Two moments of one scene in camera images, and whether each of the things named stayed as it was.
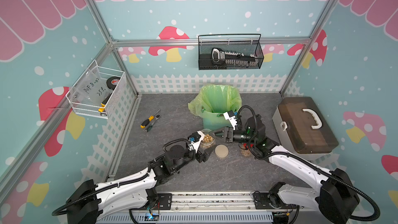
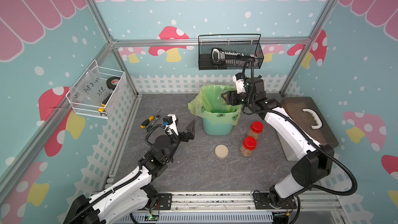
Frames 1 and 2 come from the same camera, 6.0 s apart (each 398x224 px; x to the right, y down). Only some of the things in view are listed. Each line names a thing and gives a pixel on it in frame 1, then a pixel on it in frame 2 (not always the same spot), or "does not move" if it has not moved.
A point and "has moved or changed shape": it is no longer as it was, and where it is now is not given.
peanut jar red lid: x=245 y=150 has moved or changed shape
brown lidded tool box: x=302 y=128 does not move
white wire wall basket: x=96 y=93 does not move
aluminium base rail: x=216 y=207 does not move
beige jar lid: x=221 y=151 does not move
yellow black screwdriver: x=146 y=122 does not move
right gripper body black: x=239 y=136 -> x=240 y=99
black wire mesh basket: x=232 y=51 does not move
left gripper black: x=200 y=157 -> x=190 y=133
